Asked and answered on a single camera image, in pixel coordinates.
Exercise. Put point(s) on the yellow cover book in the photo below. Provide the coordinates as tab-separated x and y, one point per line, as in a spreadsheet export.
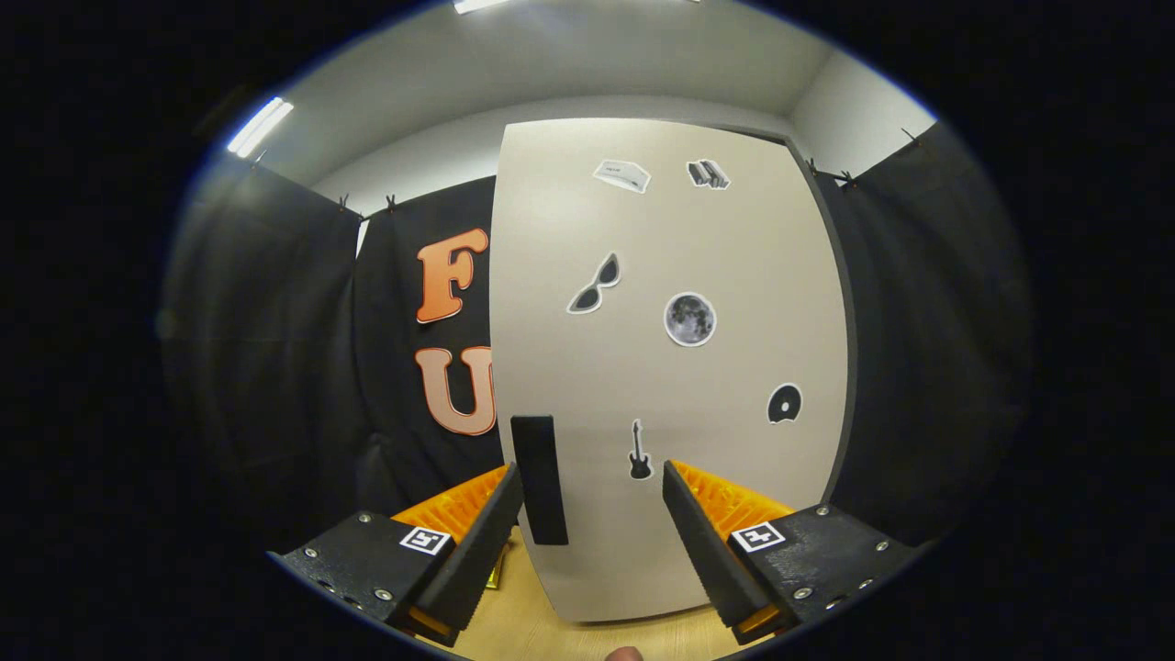
496	574

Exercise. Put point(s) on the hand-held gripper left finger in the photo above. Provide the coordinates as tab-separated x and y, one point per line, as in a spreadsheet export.
486	542

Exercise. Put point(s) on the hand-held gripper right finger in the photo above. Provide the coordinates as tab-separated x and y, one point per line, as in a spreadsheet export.
702	551

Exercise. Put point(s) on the dark grey shoe cabinet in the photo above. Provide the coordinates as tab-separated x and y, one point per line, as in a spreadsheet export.
853	367

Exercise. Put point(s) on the beige shoe cabinet door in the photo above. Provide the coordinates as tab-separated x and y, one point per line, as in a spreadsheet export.
597	386

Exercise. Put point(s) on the ceiling light panel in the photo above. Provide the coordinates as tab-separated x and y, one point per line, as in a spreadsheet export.
477	5

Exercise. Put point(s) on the black backdrop cloth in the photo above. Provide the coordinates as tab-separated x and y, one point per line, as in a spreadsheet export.
275	367

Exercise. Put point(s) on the ceiling light strip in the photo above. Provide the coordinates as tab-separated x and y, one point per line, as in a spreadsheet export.
260	127

